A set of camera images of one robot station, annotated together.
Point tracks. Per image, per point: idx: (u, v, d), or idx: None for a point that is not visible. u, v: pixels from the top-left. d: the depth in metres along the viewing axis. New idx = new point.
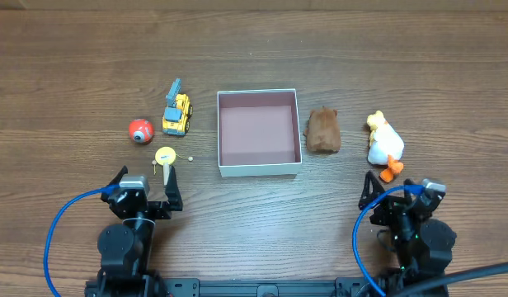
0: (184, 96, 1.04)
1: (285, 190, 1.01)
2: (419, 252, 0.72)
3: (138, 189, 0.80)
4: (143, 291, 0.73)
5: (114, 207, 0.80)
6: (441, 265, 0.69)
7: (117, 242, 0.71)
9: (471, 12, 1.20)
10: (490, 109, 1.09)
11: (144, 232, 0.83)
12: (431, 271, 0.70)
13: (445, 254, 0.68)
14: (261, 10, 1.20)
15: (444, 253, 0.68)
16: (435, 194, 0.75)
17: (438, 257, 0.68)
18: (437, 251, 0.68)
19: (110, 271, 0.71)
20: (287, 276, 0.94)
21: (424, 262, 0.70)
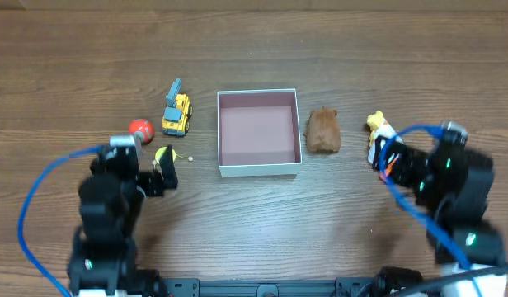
0: (183, 96, 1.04)
1: (285, 190, 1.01)
2: (455, 183, 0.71)
3: (129, 147, 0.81)
4: (122, 255, 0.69)
5: (101, 163, 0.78)
6: (482, 184, 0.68)
7: (99, 190, 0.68)
9: (472, 11, 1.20)
10: (490, 109, 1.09)
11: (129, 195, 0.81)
12: (471, 198, 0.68)
13: (484, 171, 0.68)
14: (261, 10, 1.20)
15: (483, 173, 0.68)
16: (458, 135, 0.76)
17: (477, 176, 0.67)
18: (476, 170, 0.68)
19: (91, 222, 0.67)
20: (287, 276, 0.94)
21: (463, 186, 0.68)
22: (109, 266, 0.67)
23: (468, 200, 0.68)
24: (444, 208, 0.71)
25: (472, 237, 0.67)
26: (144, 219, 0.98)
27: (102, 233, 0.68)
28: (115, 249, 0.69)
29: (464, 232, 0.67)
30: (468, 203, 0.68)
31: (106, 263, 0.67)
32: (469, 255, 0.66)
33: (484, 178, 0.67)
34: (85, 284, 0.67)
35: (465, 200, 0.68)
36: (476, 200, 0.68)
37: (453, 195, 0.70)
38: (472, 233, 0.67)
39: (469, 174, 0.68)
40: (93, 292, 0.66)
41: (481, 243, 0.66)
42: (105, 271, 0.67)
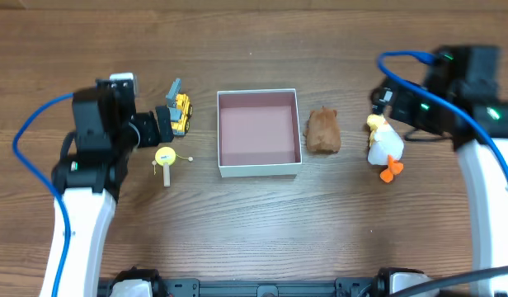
0: (183, 96, 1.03)
1: (285, 190, 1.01)
2: (458, 68, 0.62)
3: (128, 81, 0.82)
4: (105, 162, 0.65)
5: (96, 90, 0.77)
6: (490, 63, 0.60)
7: (93, 94, 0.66)
9: (472, 11, 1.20)
10: None
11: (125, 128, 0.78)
12: (480, 77, 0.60)
13: (488, 49, 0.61)
14: (261, 9, 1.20)
15: (486, 52, 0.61)
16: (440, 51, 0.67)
17: (481, 54, 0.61)
18: (480, 50, 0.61)
19: (81, 119, 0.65)
20: (287, 276, 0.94)
21: (469, 68, 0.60)
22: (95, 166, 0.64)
23: (478, 78, 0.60)
24: (455, 92, 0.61)
25: (496, 110, 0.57)
26: (144, 219, 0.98)
27: (93, 142, 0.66)
28: (105, 155, 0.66)
29: (486, 107, 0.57)
30: (481, 82, 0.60)
31: (92, 165, 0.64)
32: (491, 132, 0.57)
33: (486, 57, 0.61)
34: (72, 182, 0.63)
35: (476, 79, 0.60)
36: (486, 81, 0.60)
37: (461, 78, 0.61)
38: (494, 108, 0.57)
39: (475, 55, 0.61)
40: (78, 192, 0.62)
41: (500, 119, 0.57)
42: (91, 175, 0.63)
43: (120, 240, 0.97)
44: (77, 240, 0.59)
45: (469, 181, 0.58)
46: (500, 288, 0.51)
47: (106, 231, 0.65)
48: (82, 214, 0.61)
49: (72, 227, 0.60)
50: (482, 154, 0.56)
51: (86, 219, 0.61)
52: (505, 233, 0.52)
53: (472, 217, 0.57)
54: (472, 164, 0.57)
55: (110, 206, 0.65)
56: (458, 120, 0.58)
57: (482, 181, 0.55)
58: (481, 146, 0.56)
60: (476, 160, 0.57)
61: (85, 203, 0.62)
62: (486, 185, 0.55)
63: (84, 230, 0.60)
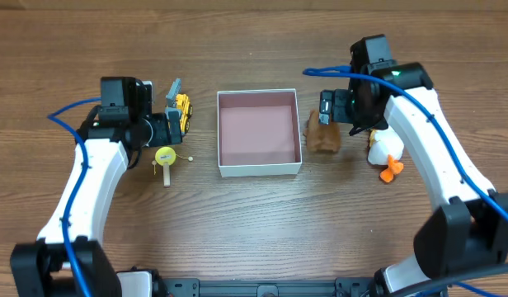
0: (183, 96, 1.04)
1: (285, 190, 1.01)
2: (362, 57, 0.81)
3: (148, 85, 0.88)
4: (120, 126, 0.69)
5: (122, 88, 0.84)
6: (383, 47, 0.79)
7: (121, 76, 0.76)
9: (472, 11, 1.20)
10: (490, 109, 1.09)
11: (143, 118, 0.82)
12: (379, 58, 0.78)
13: (378, 38, 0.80)
14: (261, 10, 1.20)
15: (378, 42, 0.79)
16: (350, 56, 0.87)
17: (373, 41, 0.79)
18: (372, 41, 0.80)
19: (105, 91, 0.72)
20: (287, 276, 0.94)
21: (367, 53, 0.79)
22: (112, 128, 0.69)
23: (378, 59, 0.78)
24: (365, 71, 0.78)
25: (397, 71, 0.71)
26: (144, 219, 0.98)
27: (112, 113, 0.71)
28: (123, 120, 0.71)
29: (389, 72, 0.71)
30: (379, 61, 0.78)
31: (110, 127, 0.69)
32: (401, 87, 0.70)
33: (379, 43, 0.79)
34: (92, 136, 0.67)
35: (376, 60, 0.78)
36: (383, 59, 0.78)
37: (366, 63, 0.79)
38: (396, 70, 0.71)
39: (368, 44, 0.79)
40: (99, 139, 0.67)
41: (404, 77, 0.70)
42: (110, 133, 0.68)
43: (120, 240, 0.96)
44: (92, 172, 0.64)
45: (402, 132, 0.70)
46: (452, 194, 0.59)
47: (118, 180, 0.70)
48: (98, 153, 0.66)
49: (90, 162, 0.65)
50: (399, 101, 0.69)
51: (102, 157, 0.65)
52: (437, 154, 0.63)
53: (416, 158, 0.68)
54: (397, 115, 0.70)
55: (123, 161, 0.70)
56: (373, 87, 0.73)
57: (408, 124, 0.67)
58: (396, 97, 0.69)
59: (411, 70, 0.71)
60: (396, 109, 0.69)
61: (102, 148, 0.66)
62: (411, 124, 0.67)
63: (100, 166, 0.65)
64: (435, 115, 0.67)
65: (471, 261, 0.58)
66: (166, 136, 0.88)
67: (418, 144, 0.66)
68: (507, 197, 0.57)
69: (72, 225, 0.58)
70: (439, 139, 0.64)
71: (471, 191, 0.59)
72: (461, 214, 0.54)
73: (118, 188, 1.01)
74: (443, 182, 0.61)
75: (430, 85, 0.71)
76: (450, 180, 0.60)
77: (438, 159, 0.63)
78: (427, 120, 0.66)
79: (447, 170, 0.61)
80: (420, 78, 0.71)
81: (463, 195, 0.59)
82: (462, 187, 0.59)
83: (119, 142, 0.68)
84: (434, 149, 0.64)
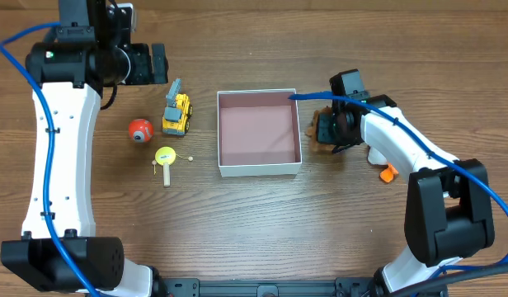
0: (184, 95, 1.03)
1: (285, 190, 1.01)
2: (340, 89, 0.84)
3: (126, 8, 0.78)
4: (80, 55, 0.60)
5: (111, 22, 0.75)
6: (358, 79, 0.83)
7: None
9: (471, 11, 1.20)
10: (490, 109, 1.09)
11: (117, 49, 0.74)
12: (355, 90, 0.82)
13: (352, 72, 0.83)
14: (261, 10, 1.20)
15: (354, 75, 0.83)
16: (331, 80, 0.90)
17: (348, 74, 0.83)
18: (348, 74, 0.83)
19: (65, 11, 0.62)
20: (287, 276, 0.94)
21: (343, 87, 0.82)
22: (77, 58, 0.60)
23: (354, 91, 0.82)
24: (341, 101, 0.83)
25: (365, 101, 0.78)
26: (144, 219, 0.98)
27: (75, 34, 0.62)
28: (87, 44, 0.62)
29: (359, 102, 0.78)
30: (355, 93, 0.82)
31: (71, 56, 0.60)
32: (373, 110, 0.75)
33: (354, 76, 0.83)
34: (49, 73, 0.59)
35: (350, 92, 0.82)
36: (358, 91, 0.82)
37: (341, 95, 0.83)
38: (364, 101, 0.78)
39: (344, 78, 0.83)
40: (61, 84, 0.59)
41: (373, 103, 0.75)
42: (75, 59, 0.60)
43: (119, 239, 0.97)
44: (60, 137, 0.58)
45: (378, 143, 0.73)
46: (422, 166, 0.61)
47: (95, 120, 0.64)
48: (61, 106, 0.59)
49: (56, 122, 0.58)
50: (369, 117, 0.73)
51: (70, 115, 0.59)
52: (405, 143, 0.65)
53: (396, 163, 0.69)
54: (370, 131, 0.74)
55: (96, 98, 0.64)
56: (348, 118, 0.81)
57: (379, 130, 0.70)
58: (366, 116, 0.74)
59: (378, 100, 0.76)
60: (369, 125, 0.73)
61: (67, 96, 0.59)
62: (381, 129, 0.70)
63: (68, 124, 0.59)
64: (397, 115, 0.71)
65: (458, 238, 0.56)
66: (148, 73, 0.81)
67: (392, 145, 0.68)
68: (474, 163, 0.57)
69: (56, 218, 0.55)
70: (406, 134, 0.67)
71: (437, 162, 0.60)
72: (434, 181, 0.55)
73: (118, 188, 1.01)
74: (415, 163, 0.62)
75: (393, 105, 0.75)
76: (417, 158, 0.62)
77: (407, 148, 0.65)
78: (392, 123, 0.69)
79: (415, 152, 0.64)
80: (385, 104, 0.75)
81: (432, 166, 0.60)
82: (430, 162, 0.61)
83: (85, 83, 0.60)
84: (402, 142, 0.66)
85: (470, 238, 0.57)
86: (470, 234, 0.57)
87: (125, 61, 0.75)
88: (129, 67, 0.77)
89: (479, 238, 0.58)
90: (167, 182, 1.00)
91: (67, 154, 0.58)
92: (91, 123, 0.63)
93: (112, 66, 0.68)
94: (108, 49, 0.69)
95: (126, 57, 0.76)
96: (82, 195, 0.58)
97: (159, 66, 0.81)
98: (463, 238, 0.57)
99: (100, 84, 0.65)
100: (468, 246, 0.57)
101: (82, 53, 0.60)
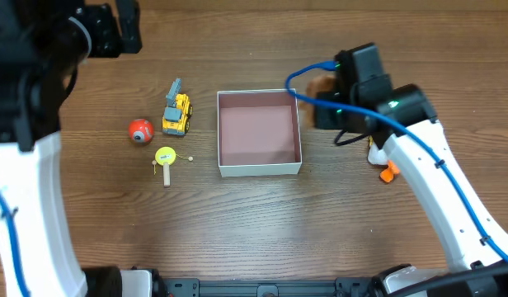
0: (184, 95, 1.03)
1: (285, 190, 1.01)
2: (350, 72, 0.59)
3: None
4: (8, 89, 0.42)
5: None
6: (376, 60, 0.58)
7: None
9: (471, 12, 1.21)
10: (490, 109, 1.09)
11: (68, 23, 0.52)
12: (372, 75, 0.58)
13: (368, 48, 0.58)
14: (261, 10, 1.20)
15: (370, 53, 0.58)
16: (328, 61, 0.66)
17: (362, 52, 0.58)
18: (362, 52, 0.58)
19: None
20: (287, 276, 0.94)
21: (355, 68, 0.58)
22: (11, 97, 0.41)
23: (370, 77, 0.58)
24: (355, 93, 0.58)
25: (394, 101, 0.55)
26: (143, 219, 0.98)
27: (2, 43, 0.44)
28: (25, 69, 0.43)
29: (385, 102, 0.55)
30: (373, 77, 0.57)
31: None
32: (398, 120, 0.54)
33: (370, 54, 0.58)
34: None
35: (367, 77, 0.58)
36: (377, 75, 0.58)
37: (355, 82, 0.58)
38: (393, 101, 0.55)
39: (356, 57, 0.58)
40: (2, 144, 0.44)
41: (402, 107, 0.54)
42: (9, 103, 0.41)
43: (119, 240, 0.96)
44: (20, 218, 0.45)
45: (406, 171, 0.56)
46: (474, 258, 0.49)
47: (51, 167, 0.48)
48: (10, 176, 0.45)
49: (10, 203, 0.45)
50: (401, 142, 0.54)
51: (25, 187, 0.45)
52: (449, 205, 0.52)
53: (423, 204, 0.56)
54: (397, 155, 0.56)
55: (54, 141, 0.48)
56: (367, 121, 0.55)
57: (413, 167, 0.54)
58: (397, 136, 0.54)
59: (407, 95, 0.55)
60: (399, 150, 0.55)
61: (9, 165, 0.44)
62: (416, 165, 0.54)
63: (25, 199, 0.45)
64: (444, 153, 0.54)
65: None
66: None
67: (427, 190, 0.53)
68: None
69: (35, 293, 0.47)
70: (452, 190, 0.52)
71: (494, 254, 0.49)
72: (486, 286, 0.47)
73: (118, 188, 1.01)
74: (458, 241, 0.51)
75: (435, 116, 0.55)
76: (466, 242, 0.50)
77: (453, 214, 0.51)
78: (436, 163, 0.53)
79: (463, 226, 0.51)
80: (420, 108, 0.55)
81: (486, 260, 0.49)
82: (482, 249, 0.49)
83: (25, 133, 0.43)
84: (444, 198, 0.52)
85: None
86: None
87: (82, 37, 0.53)
88: (88, 45, 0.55)
89: None
90: (167, 182, 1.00)
91: (30, 228, 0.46)
92: (54, 172, 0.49)
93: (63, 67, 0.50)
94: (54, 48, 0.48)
95: (84, 31, 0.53)
96: (60, 255, 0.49)
97: (130, 30, 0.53)
98: None
99: (54, 118, 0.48)
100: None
101: (19, 91, 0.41)
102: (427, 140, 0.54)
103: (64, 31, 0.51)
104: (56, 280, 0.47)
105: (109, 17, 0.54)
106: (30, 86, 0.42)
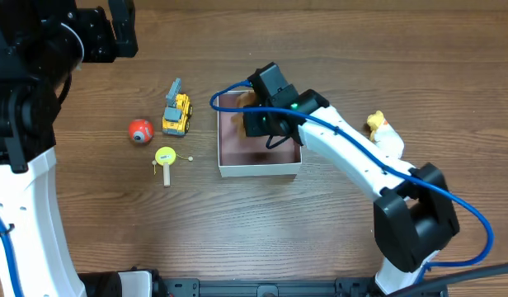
0: (184, 95, 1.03)
1: (285, 190, 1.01)
2: (261, 90, 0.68)
3: None
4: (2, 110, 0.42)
5: None
6: (278, 75, 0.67)
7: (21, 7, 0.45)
9: (471, 12, 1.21)
10: (490, 109, 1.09)
11: (62, 30, 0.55)
12: (279, 87, 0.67)
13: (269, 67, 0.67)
14: (261, 10, 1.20)
15: (272, 71, 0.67)
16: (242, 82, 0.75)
17: (265, 71, 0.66)
18: (265, 70, 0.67)
19: None
20: (287, 276, 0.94)
21: (264, 85, 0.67)
22: (1, 116, 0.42)
23: (277, 90, 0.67)
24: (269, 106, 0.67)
25: (294, 104, 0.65)
26: (144, 219, 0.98)
27: None
28: (16, 86, 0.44)
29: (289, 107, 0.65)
30: (279, 91, 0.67)
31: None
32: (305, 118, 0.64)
33: (273, 72, 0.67)
34: None
35: (276, 91, 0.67)
36: (283, 87, 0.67)
37: (266, 97, 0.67)
38: (294, 104, 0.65)
39: (262, 77, 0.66)
40: None
41: (304, 107, 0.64)
42: (0, 123, 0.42)
43: (120, 240, 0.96)
44: (16, 234, 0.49)
45: (325, 151, 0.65)
46: (381, 186, 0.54)
47: (50, 176, 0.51)
48: (2, 199, 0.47)
49: (6, 219, 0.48)
50: (307, 127, 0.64)
51: (21, 206, 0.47)
52: (355, 158, 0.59)
53: (346, 172, 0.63)
54: (312, 140, 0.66)
55: (49, 157, 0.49)
56: (283, 124, 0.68)
57: (322, 141, 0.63)
58: (303, 124, 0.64)
59: (306, 99, 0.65)
60: (308, 134, 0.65)
61: (2, 187, 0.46)
62: (324, 139, 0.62)
63: (21, 218, 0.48)
64: (339, 124, 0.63)
65: (430, 242, 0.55)
66: None
67: (339, 158, 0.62)
68: (428, 168, 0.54)
69: (35, 291, 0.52)
70: (353, 146, 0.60)
71: (395, 179, 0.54)
72: (395, 202, 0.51)
73: (118, 188, 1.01)
74: (368, 179, 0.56)
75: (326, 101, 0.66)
76: (374, 176, 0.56)
77: (356, 160, 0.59)
78: (334, 131, 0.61)
79: (367, 167, 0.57)
80: (317, 101, 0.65)
81: (390, 184, 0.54)
82: (386, 178, 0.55)
83: (18, 154, 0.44)
84: (351, 156, 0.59)
85: (434, 232, 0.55)
86: (439, 232, 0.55)
87: (76, 42, 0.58)
88: (82, 50, 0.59)
89: (442, 229, 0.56)
90: (167, 182, 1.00)
91: (26, 242, 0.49)
92: (50, 185, 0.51)
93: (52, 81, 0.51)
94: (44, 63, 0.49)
95: (78, 39, 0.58)
96: (55, 257, 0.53)
97: (125, 34, 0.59)
98: (435, 239, 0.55)
99: (46, 135, 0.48)
100: (439, 243, 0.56)
101: (9, 109, 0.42)
102: (324, 118, 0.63)
103: (58, 40, 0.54)
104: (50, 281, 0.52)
105: (103, 23, 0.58)
106: (20, 104, 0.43)
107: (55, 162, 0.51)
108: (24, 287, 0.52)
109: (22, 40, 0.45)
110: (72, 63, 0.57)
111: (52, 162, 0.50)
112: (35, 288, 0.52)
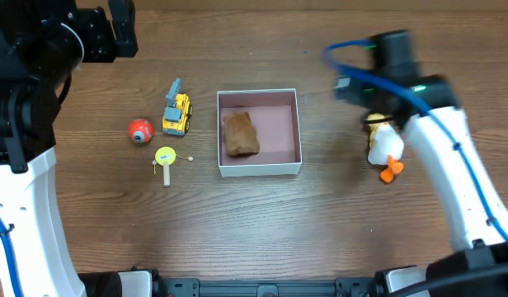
0: (184, 95, 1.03)
1: (285, 190, 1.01)
2: (379, 57, 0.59)
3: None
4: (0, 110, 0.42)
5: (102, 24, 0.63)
6: (406, 46, 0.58)
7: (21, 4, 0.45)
9: (471, 11, 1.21)
10: (489, 109, 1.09)
11: (62, 30, 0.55)
12: (401, 62, 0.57)
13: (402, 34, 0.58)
14: (261, 10, 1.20)
15: (402, 39, 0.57)
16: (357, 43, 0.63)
17: (400, 37, 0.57)
18: (397, 35, 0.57)
19: None
20: (287, 276, 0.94)
21: (389, 52, 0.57)
22: (1, 115, 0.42)
23: (402, 60, 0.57)
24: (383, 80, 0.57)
25: (420, 86, 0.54)
26: (144, 219, 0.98)
27: None
28: (16, 86, 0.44)
29: (412, 84, 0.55)
30: (402, 63, 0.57)
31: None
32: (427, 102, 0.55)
33: (401, 40, 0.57)
34: None
35: (398, 63, 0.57)
36: (403, 62, 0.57)
37: (384, 67, 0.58)
38: (421, 85, 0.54)
39: (390, 40, 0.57)
40: None
41: (429, 91, 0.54)
42: (0, 123, 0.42)
43: (120, 240, 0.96)
44: (16, 234, 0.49)
45: (421, 153, 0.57)
46: (477, 237, 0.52)
47: (50, 175, 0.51)
48: (2, 199, 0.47)
49: (6, 219, 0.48)
50: (422, 122, 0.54)
51: (20, 206, 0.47)
52: (463, 189, 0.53)
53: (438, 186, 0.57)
54: (413, 136, 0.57)
55: (49, 157, 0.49)
56: (394, 101, 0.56)
57: (430, 148, 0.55)
58: (419, 117, 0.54)
59: (436, 82, 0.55)
60: (416, 131, 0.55)
61: (3, 186, 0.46)
62: (433, 148, 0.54)
63: (20, 217, 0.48)
64: (463, 138, 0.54)
65: None
66: None
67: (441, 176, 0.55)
68: None
69: (35, 291, 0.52)
70: (467, 176, 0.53)
71: (496, 235, 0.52)
72: (482, 259, 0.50)
73: (118, 188, 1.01)
74: (463, 217, 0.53)
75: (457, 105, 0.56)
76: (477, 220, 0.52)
77: (463, 194, 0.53)
78: (453, 147, 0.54)
79: (469, 204, 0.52)
80: (445, 96, 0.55)
81: (488, 239, 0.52)
82: (487, 229, 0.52)
83: (17, 153, 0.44)
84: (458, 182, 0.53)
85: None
86: None
87: (76, 42, 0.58)
88: (82, 49, 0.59)
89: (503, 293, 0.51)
90: (167, 182, 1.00)
91: (26, 242, 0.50)
92: (50, 184, 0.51)
93: (52, 79, 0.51)
94: (44, 62, 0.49)
95: (78, 39, 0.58)
96: (56, 257, 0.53)
97: (125, 35, 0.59)
98: None
99: (47, 135, 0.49)
100: None
101: (10, 109, 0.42)
102: (452, 127, 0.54)
103: (58, 39, 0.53)
104: (50, 280, 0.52)
105: (102, 23, 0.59)
106: (20, 104, 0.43)
107: (55, 162, 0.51)
108: (24, 287, 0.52)
109: (22, 40, 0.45)
110: (72, 62, 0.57)
111: (52, 162, 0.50)
112: (35, 288, 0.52)
